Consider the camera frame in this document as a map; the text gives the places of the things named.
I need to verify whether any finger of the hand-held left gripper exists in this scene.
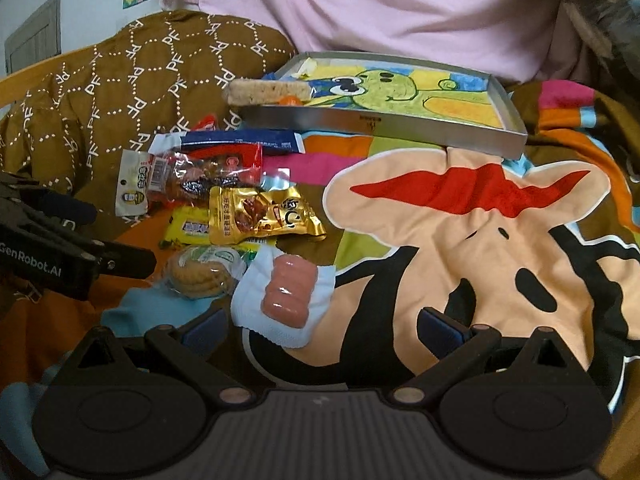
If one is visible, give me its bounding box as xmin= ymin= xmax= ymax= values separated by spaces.
xmin=25 ymin=187 xmax=99 ymax=227
xmin=75 ymin=236 xmax=157 ymax=279

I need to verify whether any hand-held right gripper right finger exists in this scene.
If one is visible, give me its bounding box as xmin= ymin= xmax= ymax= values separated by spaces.
xmin=387 ymin=306 xmax=582 ymax=407

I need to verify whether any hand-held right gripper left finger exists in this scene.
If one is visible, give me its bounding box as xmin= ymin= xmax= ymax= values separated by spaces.
xmin=65 ymin=306 xmax=256 ymax=407

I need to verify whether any clear round biscuit packet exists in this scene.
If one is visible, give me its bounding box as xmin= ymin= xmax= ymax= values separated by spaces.
xmin=162 ymin=240 xmax=279 ymax=302

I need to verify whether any yellow snack packet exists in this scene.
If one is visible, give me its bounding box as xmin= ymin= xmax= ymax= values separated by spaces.
xmin=160 ymin=206 xmax=214 ymax=251

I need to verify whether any small white cartoon packet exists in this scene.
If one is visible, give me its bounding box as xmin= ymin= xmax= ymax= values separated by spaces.
xmin=115 ymin=150 xmax=168 ymax=219

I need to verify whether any white sausage packet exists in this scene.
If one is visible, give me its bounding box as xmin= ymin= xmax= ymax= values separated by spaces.
xmin=231 ymin=247 xmax=337 ymax=350

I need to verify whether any gold snack packet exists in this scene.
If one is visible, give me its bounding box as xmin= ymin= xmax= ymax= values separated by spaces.
xmin=207 ymin=185 xmax=328 ymax=247

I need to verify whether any long blue snack packet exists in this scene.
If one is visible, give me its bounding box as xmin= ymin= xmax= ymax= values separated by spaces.
xmin=150 ymin=129 xmax=307 ymax=157

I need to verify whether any metal tray with cartoon drawing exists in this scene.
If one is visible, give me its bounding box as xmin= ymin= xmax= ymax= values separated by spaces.
xmin=239 ymin=51 xmax=529 ymax=159

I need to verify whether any colourful cartoon printed blanket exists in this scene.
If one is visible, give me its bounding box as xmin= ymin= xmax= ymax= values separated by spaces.
xmin=0 ymin=77 xmax=640 ymax=480

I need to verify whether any rice cracker bar packet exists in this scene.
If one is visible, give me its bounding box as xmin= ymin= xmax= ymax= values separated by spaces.
xmin=222 ymin=77 xmax=314 ymax=107

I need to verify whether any pink cloth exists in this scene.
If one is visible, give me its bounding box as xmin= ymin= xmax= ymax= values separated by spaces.
xmin=159 ymin=0 xmax=601 ymax=87

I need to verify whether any clear bag of camouflage cloth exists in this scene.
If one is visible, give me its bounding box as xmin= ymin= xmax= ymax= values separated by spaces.
xmin=532 ymin=0 xmax=640 ymax=97

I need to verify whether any wooden bed frame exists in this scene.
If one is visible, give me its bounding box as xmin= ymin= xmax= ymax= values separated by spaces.
xmin=0 ymin=42 xmax=101 ymax=111

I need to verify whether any grey wall panel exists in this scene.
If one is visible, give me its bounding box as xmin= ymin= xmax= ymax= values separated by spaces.
xmin=4 ymin=0 xmax=62 ymax=76

